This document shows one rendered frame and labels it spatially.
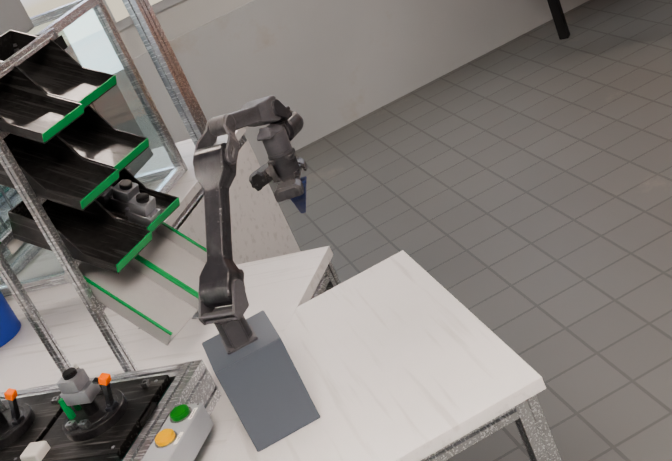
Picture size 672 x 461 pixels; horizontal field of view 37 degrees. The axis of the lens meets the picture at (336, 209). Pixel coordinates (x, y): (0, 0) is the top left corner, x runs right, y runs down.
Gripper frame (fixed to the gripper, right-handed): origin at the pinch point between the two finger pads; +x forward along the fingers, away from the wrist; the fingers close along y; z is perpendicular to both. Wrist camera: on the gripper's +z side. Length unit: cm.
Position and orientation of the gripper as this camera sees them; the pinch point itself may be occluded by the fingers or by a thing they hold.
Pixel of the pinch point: (298, 199)
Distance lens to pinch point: 229.1
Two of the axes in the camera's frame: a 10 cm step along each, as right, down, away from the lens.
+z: -9.4, 3.0, 1.4
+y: -0.2, 3.7, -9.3
